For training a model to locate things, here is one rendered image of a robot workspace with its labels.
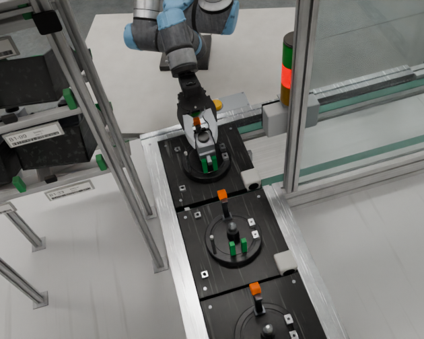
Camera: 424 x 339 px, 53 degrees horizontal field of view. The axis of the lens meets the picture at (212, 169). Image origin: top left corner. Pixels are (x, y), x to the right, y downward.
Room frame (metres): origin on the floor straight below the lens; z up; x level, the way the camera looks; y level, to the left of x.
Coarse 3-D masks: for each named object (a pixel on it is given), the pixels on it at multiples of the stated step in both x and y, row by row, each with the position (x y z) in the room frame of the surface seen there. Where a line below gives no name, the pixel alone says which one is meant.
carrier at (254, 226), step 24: (264, 192) 0.62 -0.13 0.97; (192, 216) 0.58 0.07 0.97; (216, 216) 0.57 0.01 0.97; (240, 216) 0.55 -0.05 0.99; (264, 216) 0.55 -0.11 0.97; (192, 240) 0.51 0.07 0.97; (216, 240) 0.49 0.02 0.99; (240, 240) 0.46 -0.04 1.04; (264, 240) 0.48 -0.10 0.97; (192, 264) 0.45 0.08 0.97; (216, 264) 0.44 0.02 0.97; (240, 264) 0.42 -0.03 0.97; (264, 264) 0.42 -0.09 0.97; (288, 264) 0.40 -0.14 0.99; (216, 288) 0.38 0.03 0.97; (240, 288) 0.37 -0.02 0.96
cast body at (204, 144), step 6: (204, 132) 0.75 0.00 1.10; (210, 132) 0.75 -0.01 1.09; (198, 138) 0.73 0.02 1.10; (204, 138) 0.73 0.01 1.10; (210, 138) 0.73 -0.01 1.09; (198, 144) 0.72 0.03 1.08; (204, 144) 0.72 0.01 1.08; (210, 144) 0.72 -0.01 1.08; (198, 150) 0.72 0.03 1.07; (204, 150) 0.71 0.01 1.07; (210, 150) 0.72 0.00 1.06; (204, 156) 0.71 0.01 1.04; (210, 156) 0.72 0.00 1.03; (210, 162) 0.69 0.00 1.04
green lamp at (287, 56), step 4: (284, 44) 0.65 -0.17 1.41; (284, 48) 0.65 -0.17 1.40; (288, 48) 0.64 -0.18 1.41; (292, 48) 0.64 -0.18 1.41; (284, 52) 0.65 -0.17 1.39; (288, 52) 0.64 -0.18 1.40; (292, 52) 0.64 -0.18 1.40; (284, 56) 0.65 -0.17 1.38; (288, 56) 0.64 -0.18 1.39; (284, 60) 0.65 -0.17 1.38; (288, 60) 0.64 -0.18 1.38; (284, 64) 0.65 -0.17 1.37; (288, 64) 0.64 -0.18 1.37; (288, 68) 0.64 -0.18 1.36
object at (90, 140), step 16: (32, 112) 0.67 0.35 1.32; (64, 128) 0.56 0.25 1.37; (80, 128) 0.56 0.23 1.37; (32, 144) 0.55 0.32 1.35; (48, 144) 0.55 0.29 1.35; (64, 144) 0.55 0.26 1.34; (80, 144) 0.55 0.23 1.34; (96, 144) 0.60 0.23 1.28; (32, 160) 0.54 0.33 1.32; (48, 160) 0.54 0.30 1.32; (64, 160) 0.54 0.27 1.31; (80, 160) 0.53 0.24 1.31
